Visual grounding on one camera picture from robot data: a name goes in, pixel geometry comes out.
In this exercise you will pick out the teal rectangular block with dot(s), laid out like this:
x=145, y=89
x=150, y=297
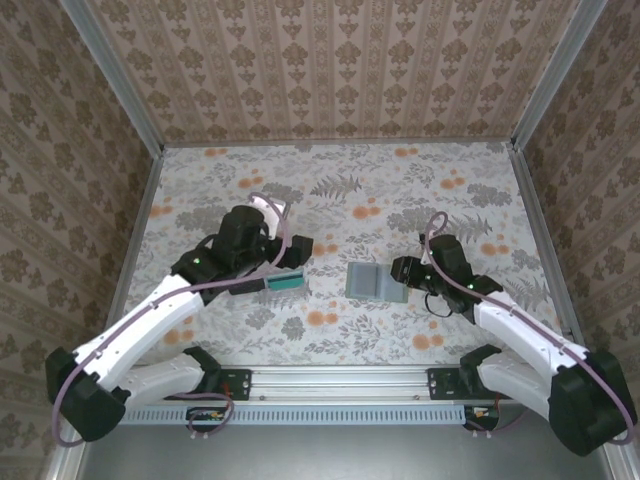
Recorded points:
x=287, y=281

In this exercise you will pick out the pale green card holder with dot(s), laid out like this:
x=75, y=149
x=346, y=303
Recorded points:
x=365, y=280

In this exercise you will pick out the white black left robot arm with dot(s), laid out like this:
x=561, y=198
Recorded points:
x=150, y=320

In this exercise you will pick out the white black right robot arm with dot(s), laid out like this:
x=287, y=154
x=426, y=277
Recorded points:
x=520, y=335

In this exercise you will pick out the thin aluminium edge strip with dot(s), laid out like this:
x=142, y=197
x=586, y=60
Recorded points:
x=340, y=144

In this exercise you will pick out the black connector box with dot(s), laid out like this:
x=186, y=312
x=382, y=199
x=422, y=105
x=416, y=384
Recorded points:
x=482, y=417
x=207, y=420

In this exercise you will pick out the grey metal panel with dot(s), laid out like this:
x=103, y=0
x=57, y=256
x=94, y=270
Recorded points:
x=340, y=455

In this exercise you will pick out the aluminium table edge rail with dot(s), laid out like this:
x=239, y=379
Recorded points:
x=549, y=250
x=132, y=250

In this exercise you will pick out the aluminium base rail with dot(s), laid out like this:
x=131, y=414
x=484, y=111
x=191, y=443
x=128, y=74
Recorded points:
x=340, y=382

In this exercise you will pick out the aluminium frame post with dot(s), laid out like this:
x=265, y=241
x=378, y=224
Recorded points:
x=117, y=75
x=555, y=75

